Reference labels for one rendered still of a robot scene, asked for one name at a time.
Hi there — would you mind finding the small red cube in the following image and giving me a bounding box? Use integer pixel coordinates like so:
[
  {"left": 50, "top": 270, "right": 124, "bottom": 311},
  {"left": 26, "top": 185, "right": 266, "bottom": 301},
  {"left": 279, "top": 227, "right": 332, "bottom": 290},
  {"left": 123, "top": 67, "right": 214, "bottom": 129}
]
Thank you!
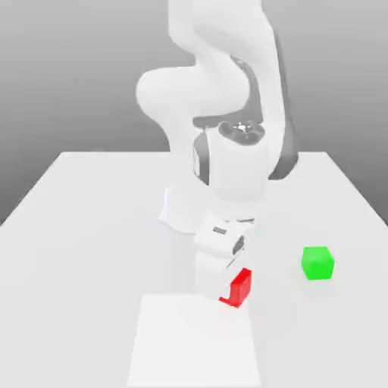
[{"left": 218, "top": 268, "right": 253, "bottom": 309}]

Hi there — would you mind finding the small green cube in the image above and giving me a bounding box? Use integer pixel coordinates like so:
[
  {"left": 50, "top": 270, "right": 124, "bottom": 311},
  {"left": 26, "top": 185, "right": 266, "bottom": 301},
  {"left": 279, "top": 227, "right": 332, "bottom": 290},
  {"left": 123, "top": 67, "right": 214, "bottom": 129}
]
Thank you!
[{"left": 301, "top": 246, "right": 336, "bottom": 281}]

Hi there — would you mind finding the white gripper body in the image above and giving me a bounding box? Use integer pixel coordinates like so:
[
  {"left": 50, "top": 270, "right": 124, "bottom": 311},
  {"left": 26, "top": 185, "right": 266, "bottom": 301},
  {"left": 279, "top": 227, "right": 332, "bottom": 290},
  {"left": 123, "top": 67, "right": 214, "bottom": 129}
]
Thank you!
[{"left": 195, "top": 250, "right": 243, "bottom": 301}]

